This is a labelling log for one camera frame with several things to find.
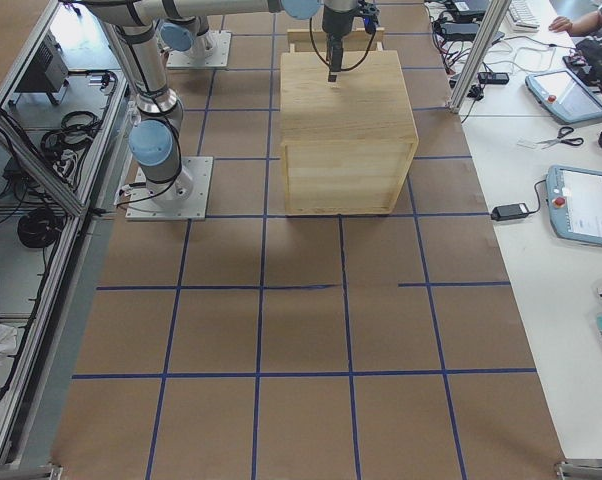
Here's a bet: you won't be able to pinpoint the wooden drawer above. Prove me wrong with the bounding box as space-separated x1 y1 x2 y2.
286 27 386 54

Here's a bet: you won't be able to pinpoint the blue teach pendant far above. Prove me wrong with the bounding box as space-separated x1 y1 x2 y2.
525 69 602 125

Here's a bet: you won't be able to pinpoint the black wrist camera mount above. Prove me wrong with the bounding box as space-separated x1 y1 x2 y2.
355 0 379 36

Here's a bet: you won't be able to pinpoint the black power brick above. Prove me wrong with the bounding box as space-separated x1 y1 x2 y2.
490 203 530 222

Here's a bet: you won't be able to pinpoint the black handled scissors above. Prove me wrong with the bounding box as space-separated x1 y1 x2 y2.
537 126 584 149

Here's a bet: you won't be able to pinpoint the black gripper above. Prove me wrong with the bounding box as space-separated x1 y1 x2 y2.
322 8 356 82

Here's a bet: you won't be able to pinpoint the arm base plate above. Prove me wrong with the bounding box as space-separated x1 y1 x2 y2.
160 29 232 70
125 156 214 221

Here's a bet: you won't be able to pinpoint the blue teach pendant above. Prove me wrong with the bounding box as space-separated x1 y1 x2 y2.
525 69 602 125
546 165 602 246

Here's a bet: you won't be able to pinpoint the coiled black cable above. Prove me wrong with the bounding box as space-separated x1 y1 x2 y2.
16 207 65 250

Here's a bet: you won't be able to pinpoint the blue teach pendant near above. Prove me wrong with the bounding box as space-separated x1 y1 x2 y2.
546 165 602 246

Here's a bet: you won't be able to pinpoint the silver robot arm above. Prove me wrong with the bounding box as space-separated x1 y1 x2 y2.
84 1 361 206
159 16 216 59

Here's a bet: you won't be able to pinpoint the aluminium frame post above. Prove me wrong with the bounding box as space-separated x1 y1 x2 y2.
448 0 511 113

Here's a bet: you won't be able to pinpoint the person forearm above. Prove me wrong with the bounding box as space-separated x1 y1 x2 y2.
548 4 602 37

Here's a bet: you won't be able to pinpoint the light wooden drawer cabinet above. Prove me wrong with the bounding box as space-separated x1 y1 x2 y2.
280 50 419 215

